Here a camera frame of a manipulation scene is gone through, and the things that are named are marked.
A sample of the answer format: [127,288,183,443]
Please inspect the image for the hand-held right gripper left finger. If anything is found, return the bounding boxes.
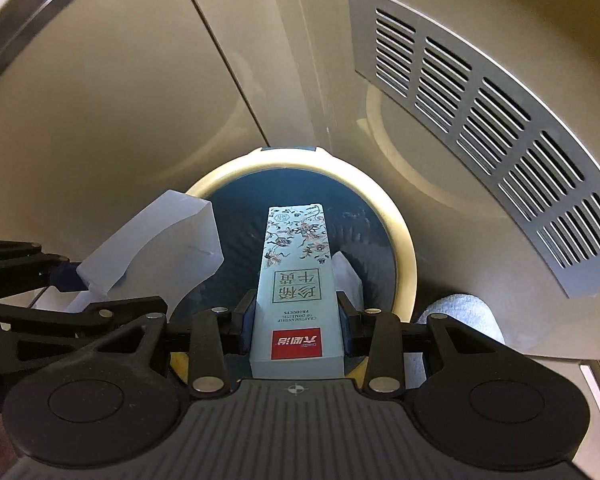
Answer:
[82,294,258,395]

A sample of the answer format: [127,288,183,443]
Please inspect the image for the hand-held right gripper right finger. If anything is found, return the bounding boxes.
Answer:
[336,292,507,395]

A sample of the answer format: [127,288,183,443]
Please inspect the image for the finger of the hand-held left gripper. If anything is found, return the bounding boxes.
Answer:
[0,239,87,295]
[0,297,169,378]

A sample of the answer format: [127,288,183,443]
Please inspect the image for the light blue patterned box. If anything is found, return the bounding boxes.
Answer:
[249,202,348,378]

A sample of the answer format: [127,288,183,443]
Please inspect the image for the white paper towel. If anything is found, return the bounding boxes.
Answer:
[30,189,224,313]

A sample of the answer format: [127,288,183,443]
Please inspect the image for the cream round trash bin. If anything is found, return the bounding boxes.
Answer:
[170,144,420,391]

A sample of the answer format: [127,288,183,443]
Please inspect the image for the white textured cloth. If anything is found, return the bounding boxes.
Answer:
[416,294,507,386]

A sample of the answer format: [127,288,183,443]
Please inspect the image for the beige plain cabinet door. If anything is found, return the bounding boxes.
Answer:
[0,0,272,271]

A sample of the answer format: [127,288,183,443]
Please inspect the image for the beige vented cabinet door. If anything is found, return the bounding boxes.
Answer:
[170,0,600,361]

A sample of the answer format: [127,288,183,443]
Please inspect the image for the grey vent grille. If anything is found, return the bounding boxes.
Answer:
[346,0,600,303]

